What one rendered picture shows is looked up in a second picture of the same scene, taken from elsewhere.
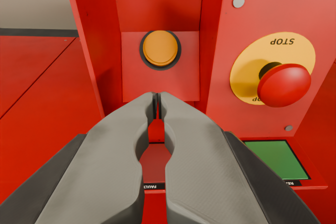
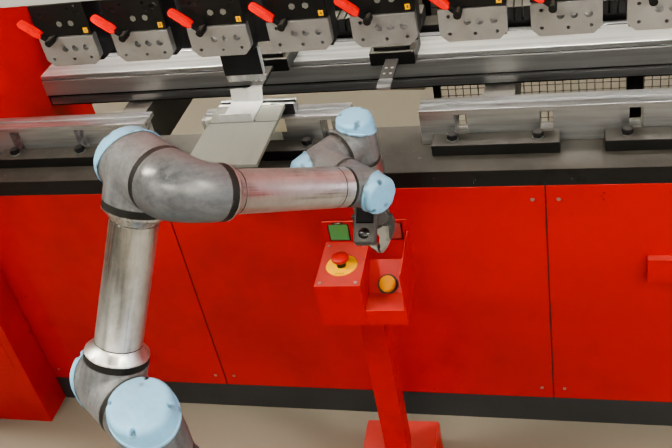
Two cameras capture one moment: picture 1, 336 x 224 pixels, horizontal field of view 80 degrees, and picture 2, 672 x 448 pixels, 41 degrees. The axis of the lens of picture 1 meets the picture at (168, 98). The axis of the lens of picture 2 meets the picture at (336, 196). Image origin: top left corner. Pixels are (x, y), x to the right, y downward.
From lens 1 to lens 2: 1.84 m
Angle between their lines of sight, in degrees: 21
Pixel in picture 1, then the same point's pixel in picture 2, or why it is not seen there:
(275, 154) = (337, 234)
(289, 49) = (336, 271)
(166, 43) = (384, 284)
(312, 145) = (286, 238)
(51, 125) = (498, 254)
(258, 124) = (343, 247)
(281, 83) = (341, 257)
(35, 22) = (631, 432)
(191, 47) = (372, 285)
